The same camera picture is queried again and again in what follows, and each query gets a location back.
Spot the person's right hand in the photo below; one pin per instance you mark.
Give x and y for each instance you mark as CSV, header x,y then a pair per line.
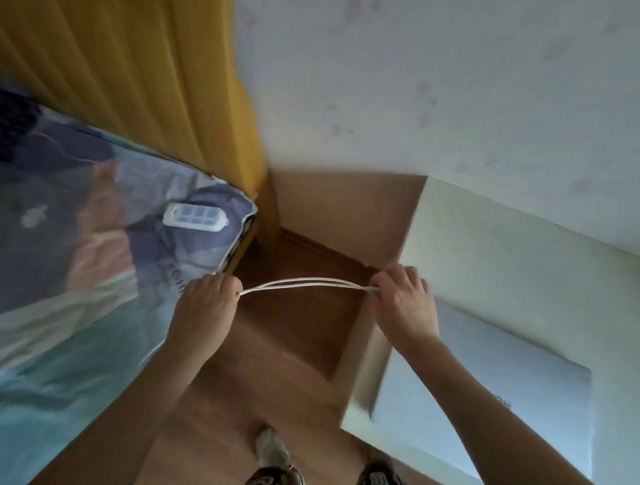
x,y
407,310

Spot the person's left hand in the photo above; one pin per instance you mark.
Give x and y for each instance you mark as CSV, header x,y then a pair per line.
x,y
205,312

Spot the person's left fingers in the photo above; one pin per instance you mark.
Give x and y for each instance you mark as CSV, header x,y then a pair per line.
x,y
225,286

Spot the person's right fingers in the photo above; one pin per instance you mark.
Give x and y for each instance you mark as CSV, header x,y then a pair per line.
x,y
395,281

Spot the person's left forearm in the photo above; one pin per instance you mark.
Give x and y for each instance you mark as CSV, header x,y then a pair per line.
x,y
135,414

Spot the person's right forearm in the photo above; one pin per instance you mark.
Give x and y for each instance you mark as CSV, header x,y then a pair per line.
x,y
480,419

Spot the white power strip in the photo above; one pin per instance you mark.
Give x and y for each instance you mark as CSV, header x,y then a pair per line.
x,y
194,217

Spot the cream white cabinet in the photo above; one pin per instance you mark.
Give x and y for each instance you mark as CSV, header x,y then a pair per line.
x,y
500,260

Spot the blue purple patterned bedsheet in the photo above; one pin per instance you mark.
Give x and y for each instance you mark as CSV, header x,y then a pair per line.
x,y
75,250

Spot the small thin metal clip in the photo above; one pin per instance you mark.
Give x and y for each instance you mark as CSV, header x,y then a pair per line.
x,y
503,402

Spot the white shoe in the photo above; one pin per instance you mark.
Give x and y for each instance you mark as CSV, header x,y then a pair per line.
x,y
272,446

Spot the dark patterned trousers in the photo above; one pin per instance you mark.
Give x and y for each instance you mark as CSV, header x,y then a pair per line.
x,y
274,477

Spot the yellow curtain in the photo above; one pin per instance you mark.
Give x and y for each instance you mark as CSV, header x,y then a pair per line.
x,y
150,80

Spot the black cloth item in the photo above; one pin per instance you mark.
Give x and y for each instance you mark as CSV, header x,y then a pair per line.
x,y
17,122

